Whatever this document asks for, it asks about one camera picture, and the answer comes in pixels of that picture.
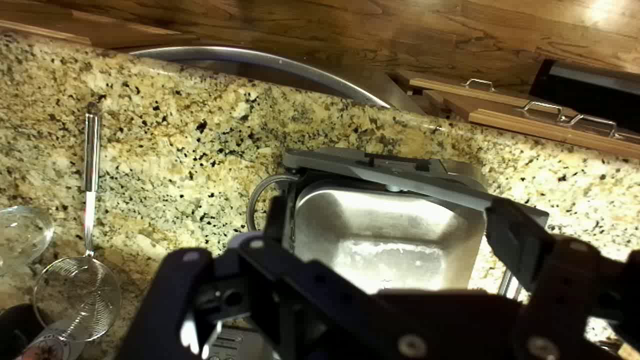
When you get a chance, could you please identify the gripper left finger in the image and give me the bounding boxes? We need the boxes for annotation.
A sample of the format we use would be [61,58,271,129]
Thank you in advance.
[117,192,433,360]

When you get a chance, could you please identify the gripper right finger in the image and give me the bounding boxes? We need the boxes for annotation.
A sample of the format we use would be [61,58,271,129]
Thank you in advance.
[484,196,640,360]

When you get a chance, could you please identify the silver sandwich maker lid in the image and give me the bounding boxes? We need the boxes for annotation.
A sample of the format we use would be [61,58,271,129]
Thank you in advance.
[287,172,488,296]

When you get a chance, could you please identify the silver sandwich maker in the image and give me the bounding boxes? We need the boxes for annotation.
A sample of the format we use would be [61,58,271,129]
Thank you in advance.
[202,147,551,360]

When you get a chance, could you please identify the metal mesh skimmer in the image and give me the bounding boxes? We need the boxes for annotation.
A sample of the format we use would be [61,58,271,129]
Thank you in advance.
[32,101,122,344]

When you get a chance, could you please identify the black round container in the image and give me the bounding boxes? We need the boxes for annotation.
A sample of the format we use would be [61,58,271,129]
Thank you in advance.
[0,303,47,360]

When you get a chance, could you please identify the clear glass bowl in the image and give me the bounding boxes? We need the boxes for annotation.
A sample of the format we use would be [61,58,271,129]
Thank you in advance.
[0,205,55,275]

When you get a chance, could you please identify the wooden cabinet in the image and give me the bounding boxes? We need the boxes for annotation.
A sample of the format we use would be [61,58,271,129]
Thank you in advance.
[395,70,640,161]

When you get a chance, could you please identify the black appliance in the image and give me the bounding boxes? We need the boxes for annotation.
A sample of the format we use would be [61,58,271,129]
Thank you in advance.
[529,59,640,135]

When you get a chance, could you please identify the stainless steel sink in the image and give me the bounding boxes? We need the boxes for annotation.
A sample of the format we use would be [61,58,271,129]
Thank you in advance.
[129,45,427,115]

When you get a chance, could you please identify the grey sandwich maker handle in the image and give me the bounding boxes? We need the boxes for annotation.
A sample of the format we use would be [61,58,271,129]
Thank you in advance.
[282,147,497,212]

